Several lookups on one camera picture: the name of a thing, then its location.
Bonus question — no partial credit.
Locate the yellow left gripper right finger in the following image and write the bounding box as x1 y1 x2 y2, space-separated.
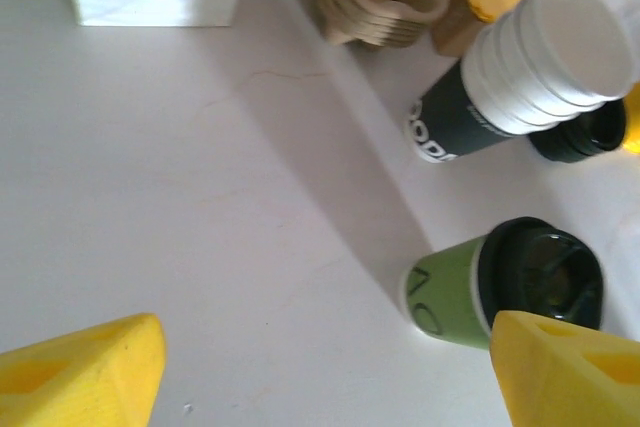
489 310 640 427

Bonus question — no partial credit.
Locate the stack of black lids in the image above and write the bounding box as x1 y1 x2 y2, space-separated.
527 99 630 164

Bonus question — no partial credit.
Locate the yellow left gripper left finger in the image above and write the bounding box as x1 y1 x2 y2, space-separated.
0 313 167 427

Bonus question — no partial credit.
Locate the yellow mug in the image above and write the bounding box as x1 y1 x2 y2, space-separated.
621 84 640 156

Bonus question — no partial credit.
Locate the green paper coffee cup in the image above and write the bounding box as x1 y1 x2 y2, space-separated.
398 238 494 351

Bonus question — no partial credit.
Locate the stack of paper cups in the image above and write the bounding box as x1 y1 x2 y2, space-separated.
402 0 637 167

